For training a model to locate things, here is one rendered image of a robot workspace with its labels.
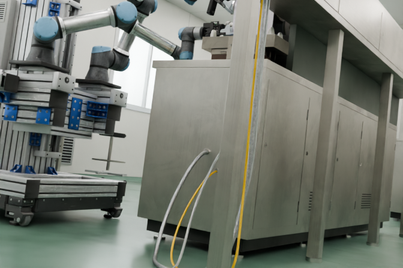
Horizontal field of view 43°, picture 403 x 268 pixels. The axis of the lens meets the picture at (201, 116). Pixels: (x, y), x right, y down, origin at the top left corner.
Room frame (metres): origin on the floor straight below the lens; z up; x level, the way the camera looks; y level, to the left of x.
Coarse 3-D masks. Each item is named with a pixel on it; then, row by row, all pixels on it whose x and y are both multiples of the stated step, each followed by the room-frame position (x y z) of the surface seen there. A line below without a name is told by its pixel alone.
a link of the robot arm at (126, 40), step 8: (144, 0) 3.05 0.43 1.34; (152, 0) 3.11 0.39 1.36; (136, 8) 3.10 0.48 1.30; (144, 8) 3.10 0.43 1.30; (152, 8) 3.14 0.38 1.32; (144, 16) 3.13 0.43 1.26; (120, 40) 3.19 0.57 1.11; (128, 40) 3.17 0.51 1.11; (120, 48) 3.19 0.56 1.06; (128, 48) 3.20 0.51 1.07; (120, 56) 3.19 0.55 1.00; (128, 56) 3.23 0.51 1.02; (120, 64) 3.21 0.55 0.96; (128, 64) 3.26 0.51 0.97
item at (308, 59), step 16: (304, 32) 2.56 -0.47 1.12; (304, 48) 2.57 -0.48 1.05; (320, 48) 2.75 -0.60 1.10; (288, 64) 2.48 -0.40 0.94; (304, 64) 2.59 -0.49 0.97; (320, 64) 2.77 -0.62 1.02; (352, 64) 3.22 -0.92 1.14; (320, 80) 2.79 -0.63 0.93; (352, 80) 3.25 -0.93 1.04; (368, 80) 3.54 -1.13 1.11; (352, 96) 3.27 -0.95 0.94; (368, 96) 3.57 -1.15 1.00
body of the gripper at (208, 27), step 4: (204, 24) 2.74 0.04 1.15; (208, 24) 2.73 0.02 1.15; (212, 24) 2.69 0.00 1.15; (216, 24) 2.69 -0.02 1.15; (220, 24) 2.69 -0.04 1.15; (204, 28) 2.74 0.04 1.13; (208, 28) 2.73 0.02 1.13; (212, 28) 2.69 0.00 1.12; (216, 28) 2.69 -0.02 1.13; (220, 28) 2.68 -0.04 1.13; (224, 28) 2.72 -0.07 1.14; (200, 32) 2.73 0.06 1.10; (204, 32) 2.74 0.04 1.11; (208, 32) 2.72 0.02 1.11; (204, 36) 2.75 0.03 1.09; (216, 36) 2.68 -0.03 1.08
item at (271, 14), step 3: (270, 12) 2.54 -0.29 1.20; (234, 15) 2.66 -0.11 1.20; (258, 15) 2.58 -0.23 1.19; (261, 15) 2.57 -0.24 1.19; (270, 15) 2.54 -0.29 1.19; (273, 15) 2.53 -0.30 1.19; (234, 18) 2.65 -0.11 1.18; (258, 18) 2.57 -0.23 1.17; (270, 18) 2.54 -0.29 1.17; (234, 21) 2.65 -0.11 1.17; (270, 21) 2.53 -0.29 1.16; (267, 24) 2.54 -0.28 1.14; (270, 24) 2.53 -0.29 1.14; (267, 27) 2.54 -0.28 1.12; (267, 30) 2.54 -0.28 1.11
